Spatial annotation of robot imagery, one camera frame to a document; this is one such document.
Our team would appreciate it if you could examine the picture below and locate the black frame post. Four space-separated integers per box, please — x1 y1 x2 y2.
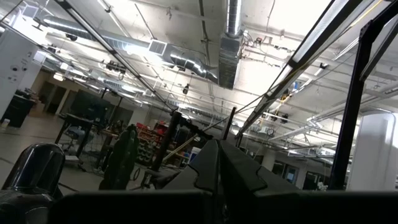
328 0 398 190

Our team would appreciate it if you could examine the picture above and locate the tall green cactus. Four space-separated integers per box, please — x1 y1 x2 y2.
98 124 140 191

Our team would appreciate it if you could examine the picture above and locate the black overhead frame beam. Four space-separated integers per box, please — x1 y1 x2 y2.
52 0 178 111
234 0 379 139

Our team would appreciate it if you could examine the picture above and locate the black work desk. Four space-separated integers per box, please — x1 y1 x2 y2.
55 113 123 164

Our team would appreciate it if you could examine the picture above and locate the white blue container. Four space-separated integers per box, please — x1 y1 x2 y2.
187 146 203 165

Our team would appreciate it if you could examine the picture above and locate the black boom stand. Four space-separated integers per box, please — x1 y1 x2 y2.
151 111 215 172

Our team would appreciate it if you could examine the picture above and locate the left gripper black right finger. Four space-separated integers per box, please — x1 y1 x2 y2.
220 139 302 192

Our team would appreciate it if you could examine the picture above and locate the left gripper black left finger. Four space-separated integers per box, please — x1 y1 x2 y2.
162 138 221 192

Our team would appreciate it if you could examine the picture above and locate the ventilation duct with grille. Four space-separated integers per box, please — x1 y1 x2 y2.
34 15 218 84

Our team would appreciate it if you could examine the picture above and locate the silver spiral ventilation duct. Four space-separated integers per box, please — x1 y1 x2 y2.
217 0 247 90

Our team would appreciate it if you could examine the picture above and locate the black cabinet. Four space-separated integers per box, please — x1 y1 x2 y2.
0 90 37 128

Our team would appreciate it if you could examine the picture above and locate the black gooseneck desk lamp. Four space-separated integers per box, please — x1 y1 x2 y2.
0 142 66 224

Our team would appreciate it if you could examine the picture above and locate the black display screen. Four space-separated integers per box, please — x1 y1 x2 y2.
70 90 112 124

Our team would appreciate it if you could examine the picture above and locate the thin black frame rod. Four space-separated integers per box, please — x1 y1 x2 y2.
221 107 237 141

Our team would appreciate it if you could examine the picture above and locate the red parts bin rack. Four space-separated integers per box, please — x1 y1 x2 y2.
136 121 171 166

